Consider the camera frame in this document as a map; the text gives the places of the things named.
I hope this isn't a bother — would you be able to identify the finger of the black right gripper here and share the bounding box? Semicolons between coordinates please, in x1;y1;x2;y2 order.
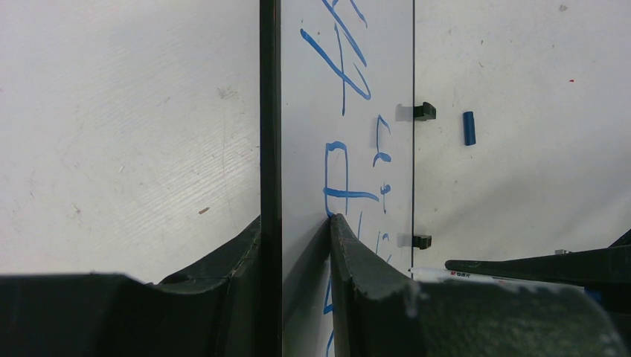
445;232;630;286

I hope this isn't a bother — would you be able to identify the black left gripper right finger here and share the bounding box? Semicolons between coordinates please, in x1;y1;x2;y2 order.
329;214;624;356

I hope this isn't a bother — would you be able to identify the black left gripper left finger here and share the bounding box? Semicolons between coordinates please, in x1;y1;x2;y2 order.
1;219;263;356

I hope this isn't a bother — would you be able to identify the blue whiteboard marker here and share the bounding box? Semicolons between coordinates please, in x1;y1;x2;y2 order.
409;267;603;303

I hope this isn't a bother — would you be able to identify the blue marker cap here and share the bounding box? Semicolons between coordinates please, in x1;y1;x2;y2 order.
463;112;476;146

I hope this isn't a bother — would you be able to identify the black framed whiteboard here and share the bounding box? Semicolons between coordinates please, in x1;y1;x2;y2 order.
261;1;414;356

